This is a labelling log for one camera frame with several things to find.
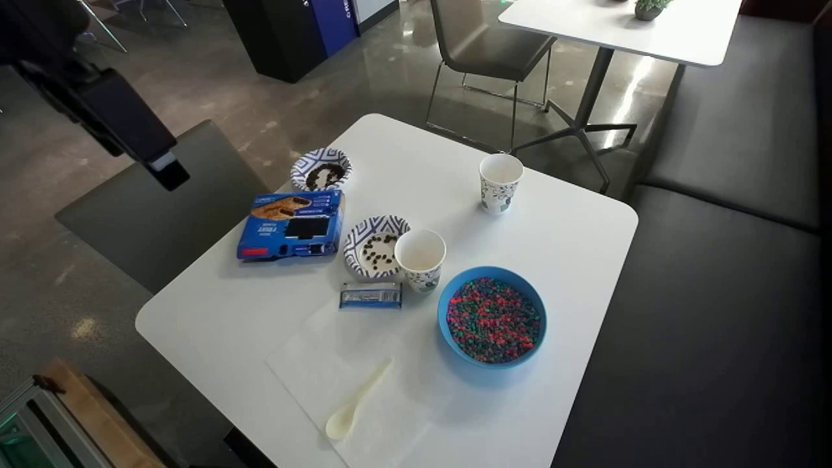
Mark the blue bowl of candies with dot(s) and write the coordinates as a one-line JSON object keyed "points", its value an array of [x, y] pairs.
{"points": [[491, 318]]}

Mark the blue snack box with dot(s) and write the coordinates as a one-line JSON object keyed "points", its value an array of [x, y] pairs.
{"points": [[288, 226]]}

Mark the far paper cup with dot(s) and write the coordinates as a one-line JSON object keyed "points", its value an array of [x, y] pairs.
{"points": [[500, 178]]}

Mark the patterned paper plate near cup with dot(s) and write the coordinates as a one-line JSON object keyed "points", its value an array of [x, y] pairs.
{"points": [[369, 247]]}

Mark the dark blue cabinet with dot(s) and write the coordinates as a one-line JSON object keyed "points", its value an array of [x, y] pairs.
{"points": [[288, 36]]}

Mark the black bench seat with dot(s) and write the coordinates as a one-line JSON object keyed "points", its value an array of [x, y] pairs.
{"points": [[715, 351]]}

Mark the patterned paper plate far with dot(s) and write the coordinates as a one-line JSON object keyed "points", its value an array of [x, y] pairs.
{"points": [[320, 169]]}

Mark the paper cup near bowl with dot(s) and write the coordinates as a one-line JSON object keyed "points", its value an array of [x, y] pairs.
{"points": [[420, 254]]}

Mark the small blue snack wrapper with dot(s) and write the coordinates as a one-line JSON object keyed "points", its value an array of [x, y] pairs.
{"points": [[379, 295]]}

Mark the wooden shelf edge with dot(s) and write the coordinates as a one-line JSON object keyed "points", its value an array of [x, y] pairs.
{"points": [[99, 418]]}

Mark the grey metal chair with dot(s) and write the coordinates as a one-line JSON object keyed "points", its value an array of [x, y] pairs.
{"points": [[474, 42]]}

